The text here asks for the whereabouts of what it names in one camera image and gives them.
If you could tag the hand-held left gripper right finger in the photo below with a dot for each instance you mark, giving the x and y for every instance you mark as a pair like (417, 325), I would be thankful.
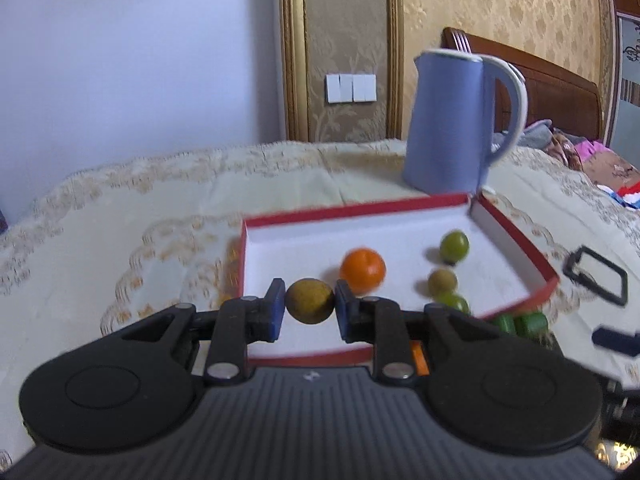
(342, 310)

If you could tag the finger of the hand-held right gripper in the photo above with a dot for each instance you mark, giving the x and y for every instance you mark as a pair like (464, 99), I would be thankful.
(571, 260)
(615, 340)

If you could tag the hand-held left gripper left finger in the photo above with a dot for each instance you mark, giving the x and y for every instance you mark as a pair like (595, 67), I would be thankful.
(276, 310)

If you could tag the brown longan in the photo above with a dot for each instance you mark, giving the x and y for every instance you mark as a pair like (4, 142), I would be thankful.
(442, 281)
(310, 301)

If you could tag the orange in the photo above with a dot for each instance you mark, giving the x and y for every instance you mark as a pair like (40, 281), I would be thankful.
(419, 357)
(362, 270)

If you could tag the red cardboard box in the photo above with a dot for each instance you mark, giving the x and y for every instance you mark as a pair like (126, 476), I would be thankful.
(300, 255)

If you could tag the dark green cucumber piece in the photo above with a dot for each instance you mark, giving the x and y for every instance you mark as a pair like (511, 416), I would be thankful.
(531, 322)
(502, 323)

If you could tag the green jujube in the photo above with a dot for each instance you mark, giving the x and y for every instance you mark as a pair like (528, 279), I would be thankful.
(454, 246)
(455, 304)

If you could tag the red blue striped cloth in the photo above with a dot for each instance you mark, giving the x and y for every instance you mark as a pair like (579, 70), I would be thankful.
(627, 196)

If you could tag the brown floral quilt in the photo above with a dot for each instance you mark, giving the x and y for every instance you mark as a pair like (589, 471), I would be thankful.
(615, 170)

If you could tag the pink cloth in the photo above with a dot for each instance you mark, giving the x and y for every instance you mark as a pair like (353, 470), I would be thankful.
(592, 149)

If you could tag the grey cloth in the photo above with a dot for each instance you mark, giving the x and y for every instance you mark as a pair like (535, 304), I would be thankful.
(535, 132)

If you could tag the wooden headboard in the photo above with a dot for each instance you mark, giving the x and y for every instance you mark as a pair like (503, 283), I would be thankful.
(560, 95)

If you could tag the blue electric kettle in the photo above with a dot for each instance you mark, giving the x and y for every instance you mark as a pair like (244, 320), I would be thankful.
(440, 125)

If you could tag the wooden wardrobe glass panel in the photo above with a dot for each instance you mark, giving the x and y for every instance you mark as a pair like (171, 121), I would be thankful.
(630, 70)

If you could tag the gold wall moulding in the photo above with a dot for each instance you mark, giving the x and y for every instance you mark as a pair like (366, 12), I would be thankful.
(606, 60)

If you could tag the white wall switch panel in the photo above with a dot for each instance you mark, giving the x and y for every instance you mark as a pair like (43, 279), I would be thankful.
(350, 87)

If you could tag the gold wall panel frame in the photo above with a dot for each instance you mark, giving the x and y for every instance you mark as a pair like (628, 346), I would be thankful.
(292, 50)

